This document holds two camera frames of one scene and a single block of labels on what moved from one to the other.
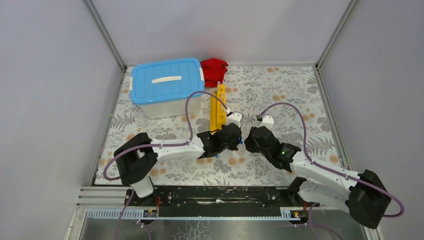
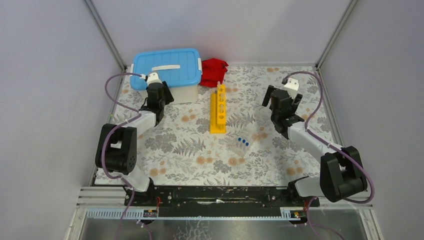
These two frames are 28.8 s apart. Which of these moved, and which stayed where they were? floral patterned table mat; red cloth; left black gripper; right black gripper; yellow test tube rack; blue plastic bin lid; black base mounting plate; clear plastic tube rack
Moved: right black gripper; blue plastic bin lid; left black gripper
Stayed: red cloth; black base mounting plate; clear plastic tube rack; floral patterned table mat; yellow test tube rack
